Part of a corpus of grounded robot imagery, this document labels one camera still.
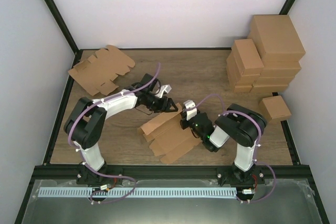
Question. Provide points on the large bottom folded box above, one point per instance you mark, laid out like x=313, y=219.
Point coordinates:
x=268, y=89

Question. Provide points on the black aluminium frame rail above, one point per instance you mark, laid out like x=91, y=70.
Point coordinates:
x=64, y=171

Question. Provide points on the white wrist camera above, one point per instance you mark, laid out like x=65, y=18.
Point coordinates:
x=164, y=89
x=189, y=110

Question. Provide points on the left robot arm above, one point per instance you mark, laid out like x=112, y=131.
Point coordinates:
x=85, y=123

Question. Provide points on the light blue slotted cable duct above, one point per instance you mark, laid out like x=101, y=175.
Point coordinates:
x=147, y=192

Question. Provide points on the cardboard box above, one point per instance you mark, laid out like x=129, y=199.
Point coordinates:
x=167, y=139

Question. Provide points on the medium bottom folded box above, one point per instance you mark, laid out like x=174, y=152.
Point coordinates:
x=238, y=88

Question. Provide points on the small folded box right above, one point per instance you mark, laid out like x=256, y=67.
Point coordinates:
x=274, y=109

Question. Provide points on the large folded box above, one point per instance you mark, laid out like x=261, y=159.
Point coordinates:
x=276, y=38
x=273, y=81
x=268, y=89
x=280, y=69

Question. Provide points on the medium folded box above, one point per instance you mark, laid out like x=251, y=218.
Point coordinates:
x=234, y=75
x=247, y=57
x=238, y=88

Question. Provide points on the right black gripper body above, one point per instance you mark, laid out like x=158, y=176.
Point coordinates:
x=184, y=125

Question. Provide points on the stack of cardboard blanks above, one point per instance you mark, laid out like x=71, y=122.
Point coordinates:
x=97, y=73

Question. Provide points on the medium lower folded box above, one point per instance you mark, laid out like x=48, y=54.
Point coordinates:
x=234, y=75

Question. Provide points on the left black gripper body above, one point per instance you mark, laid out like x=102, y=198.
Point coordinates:
x=156, y=106

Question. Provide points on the medium top folded box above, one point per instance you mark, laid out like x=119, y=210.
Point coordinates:
x=247, y=57

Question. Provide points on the large top folded box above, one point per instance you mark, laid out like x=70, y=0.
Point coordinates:
x=276, y=38

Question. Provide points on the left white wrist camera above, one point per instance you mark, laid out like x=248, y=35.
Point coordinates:
x=164, y=89

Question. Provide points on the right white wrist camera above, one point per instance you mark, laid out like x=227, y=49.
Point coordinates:
x=189, y=110

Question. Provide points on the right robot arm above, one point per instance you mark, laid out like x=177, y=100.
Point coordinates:
x=242, y=125

